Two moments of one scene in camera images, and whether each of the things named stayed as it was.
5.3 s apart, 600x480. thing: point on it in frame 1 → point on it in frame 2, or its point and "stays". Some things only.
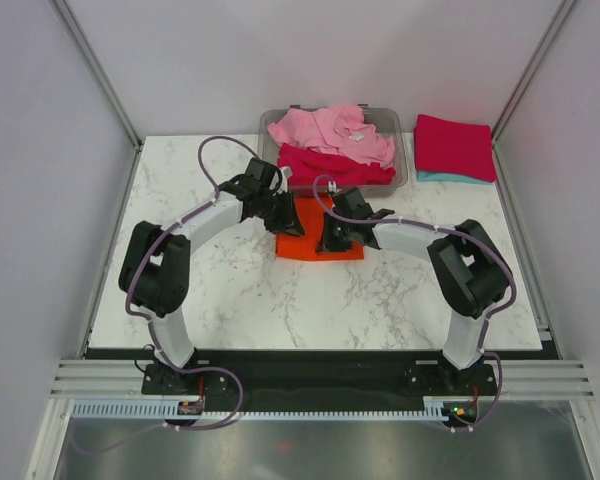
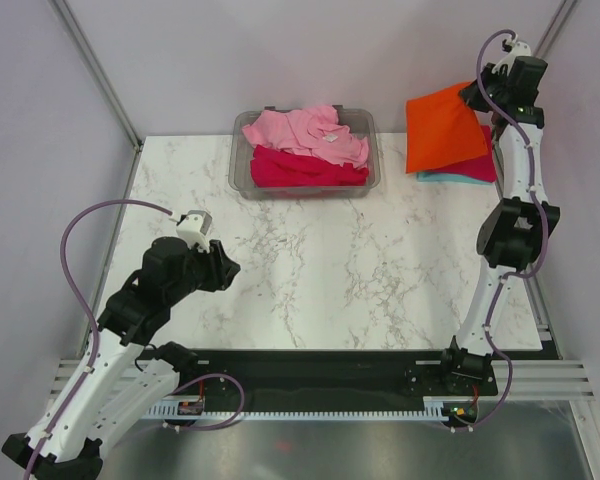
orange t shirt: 311,215 → 441,128
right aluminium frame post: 550,32 stays
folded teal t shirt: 438,177 stays
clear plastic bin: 387,120 → 304,154
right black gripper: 327,243 → 472,94
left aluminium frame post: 98,72 stays
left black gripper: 289,222 → 217,256
